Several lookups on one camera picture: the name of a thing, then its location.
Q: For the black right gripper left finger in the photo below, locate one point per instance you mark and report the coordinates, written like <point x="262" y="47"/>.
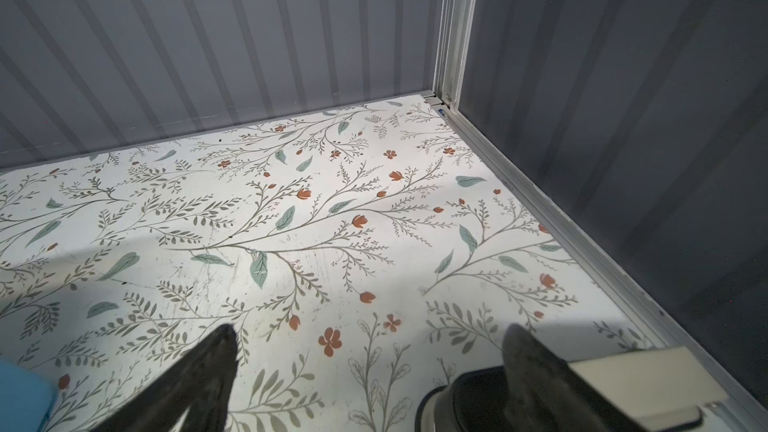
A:
<point x="194" y="392"/>

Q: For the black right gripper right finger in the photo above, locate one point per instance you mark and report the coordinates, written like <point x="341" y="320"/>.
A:
<point x="544" y="394"/>

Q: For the light blue plastic tool box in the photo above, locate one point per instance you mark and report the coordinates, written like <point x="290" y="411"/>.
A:
<point x="26" y="399"/>

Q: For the beige black stapler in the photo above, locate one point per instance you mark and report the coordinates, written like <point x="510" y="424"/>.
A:
<point x="661" y="389"/>

